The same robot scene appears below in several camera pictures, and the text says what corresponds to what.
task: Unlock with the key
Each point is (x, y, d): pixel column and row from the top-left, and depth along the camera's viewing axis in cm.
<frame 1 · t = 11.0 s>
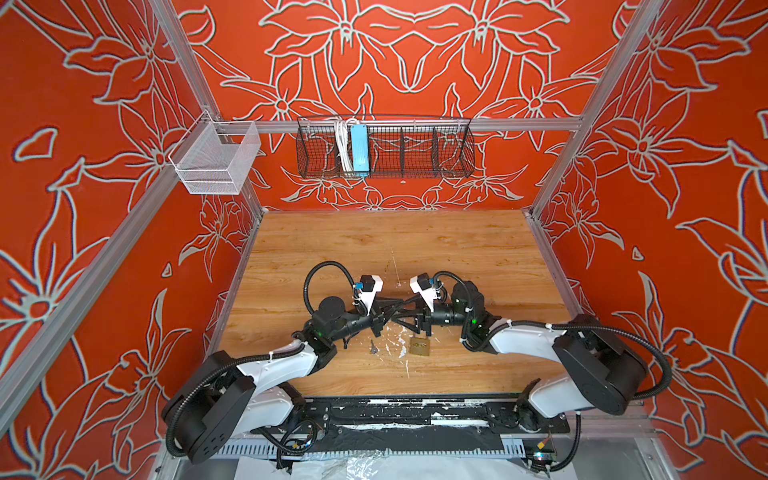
left hand: (402, 303, 73), fingers closed
right hand: (392, 316, 75), fingers open
brass padlock with steel shackle: (419, 345, 85), point 2 cm above the table

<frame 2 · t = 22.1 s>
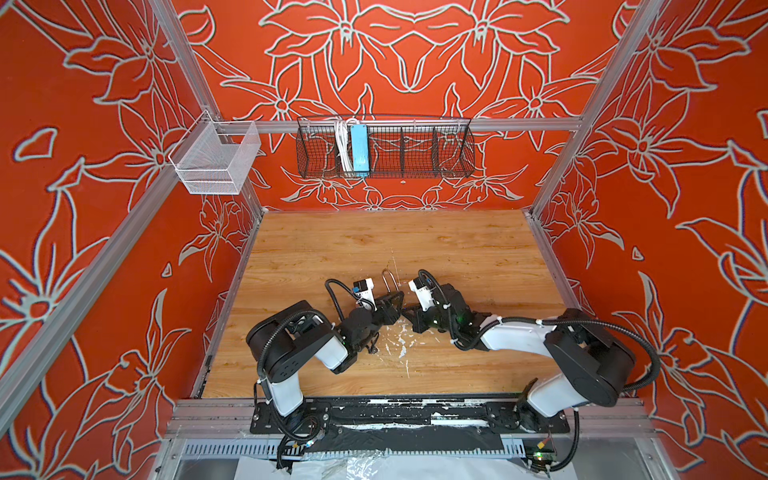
left hand: (401, 295, 85), fingers open
right hand: (398, 311, 85), fingers closed
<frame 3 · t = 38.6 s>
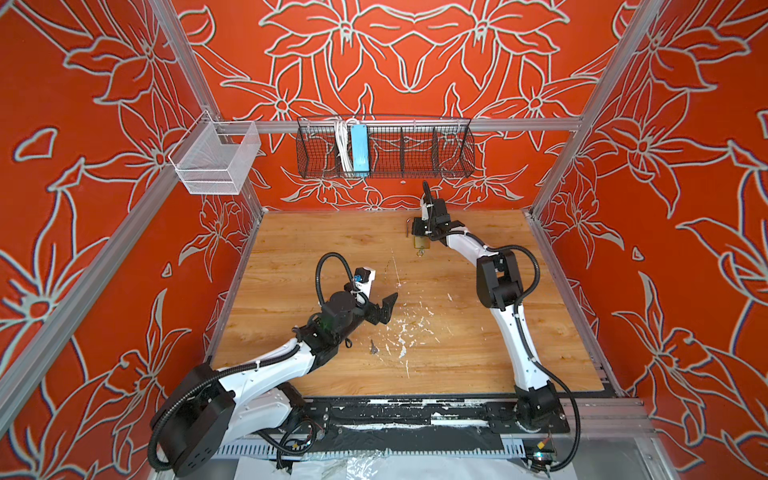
left hand: (383, 286, 79), fingers open
right hand: (411, 220, 111), fingers closed
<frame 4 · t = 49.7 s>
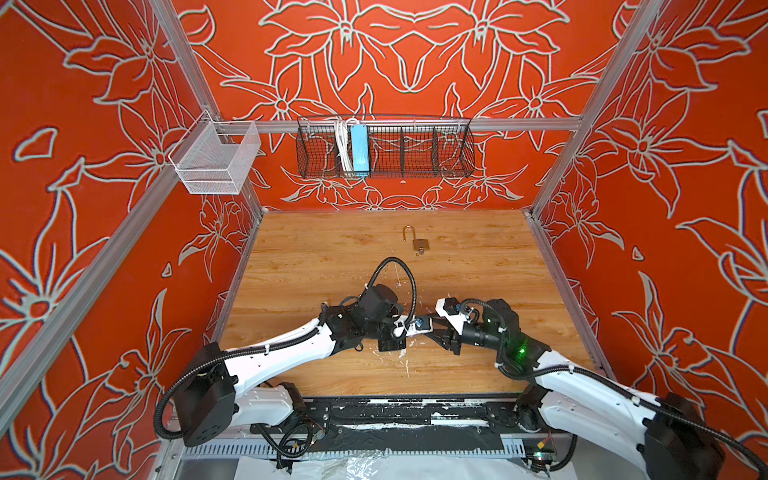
left hand: (413, 325, 75), fingers closed
right hand: (422, 324, 74), fingers open
brass padlock with steel shackle: (418, 243, 112), on the table

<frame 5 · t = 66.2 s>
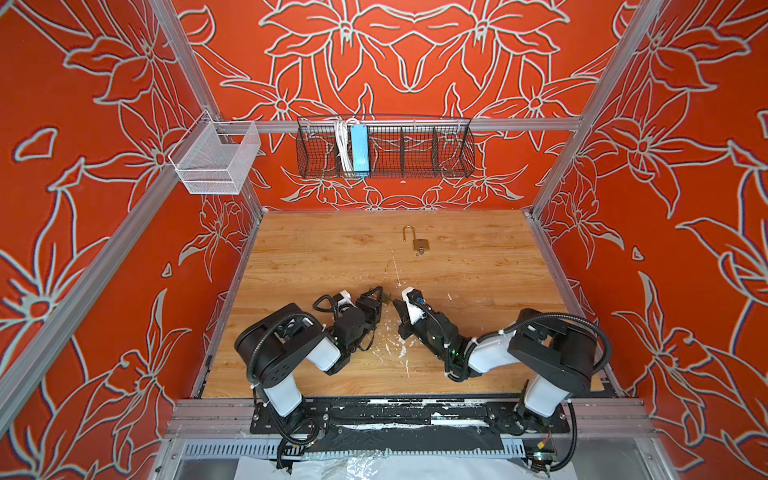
left hand: (388, 291, 85), fingers open
right hand: (389, 303, 83), fingers closed
the named things where they were.

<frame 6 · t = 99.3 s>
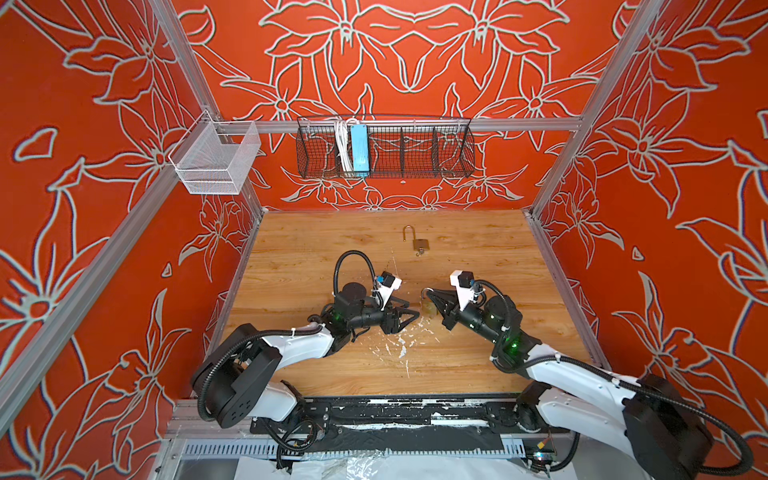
left hand: (414, 309, 77), fingers open
right hand: (425, 293, 75), fingers closed
the named things where they were.

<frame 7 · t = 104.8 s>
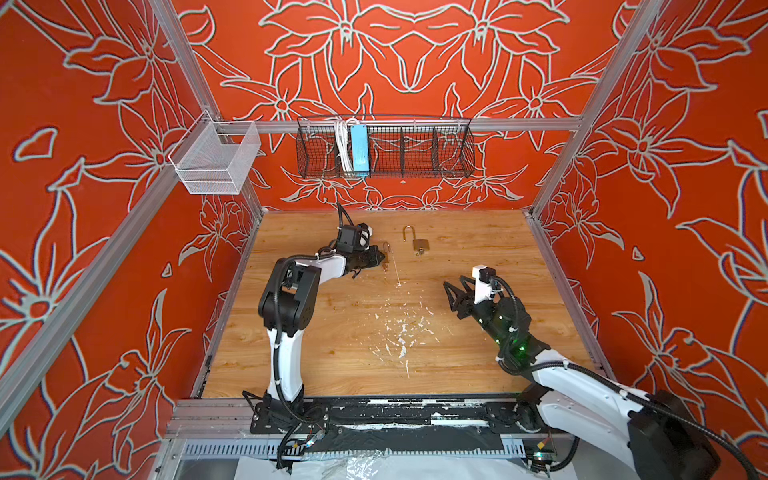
left hand: (383, 253, 100), fingers closed
right hand: (449, 280, 78), fingers open
the named things where they were.

